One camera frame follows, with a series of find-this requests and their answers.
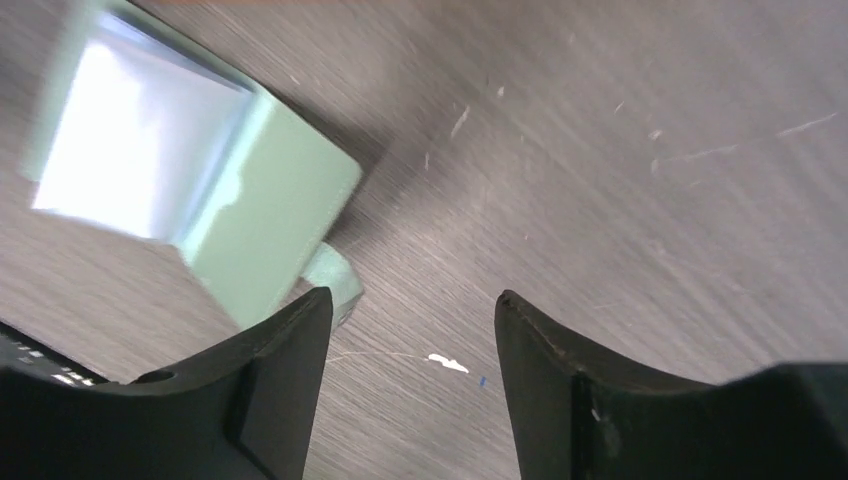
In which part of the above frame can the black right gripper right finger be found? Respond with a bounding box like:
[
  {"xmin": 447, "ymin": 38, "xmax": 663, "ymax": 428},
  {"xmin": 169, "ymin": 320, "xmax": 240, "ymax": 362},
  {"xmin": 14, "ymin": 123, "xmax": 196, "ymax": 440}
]
[{"xmin": 494, "ymin": 290, "xmax": 847, "ymax": 479}]

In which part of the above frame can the green card holder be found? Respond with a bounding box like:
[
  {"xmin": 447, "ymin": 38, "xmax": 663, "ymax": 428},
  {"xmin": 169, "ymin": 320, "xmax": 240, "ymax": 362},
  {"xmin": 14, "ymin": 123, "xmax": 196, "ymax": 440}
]
[{"xmin": 22, "ymin": 1, "xmax": 363, "ymax": 328}]

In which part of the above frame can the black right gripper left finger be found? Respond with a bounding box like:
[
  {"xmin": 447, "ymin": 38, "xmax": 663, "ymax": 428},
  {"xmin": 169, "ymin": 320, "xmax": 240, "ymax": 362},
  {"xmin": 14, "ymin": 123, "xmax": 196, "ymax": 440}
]
[{"xmin": 1, "ymin": 287, "xmax": 333, "ymax": 479}]

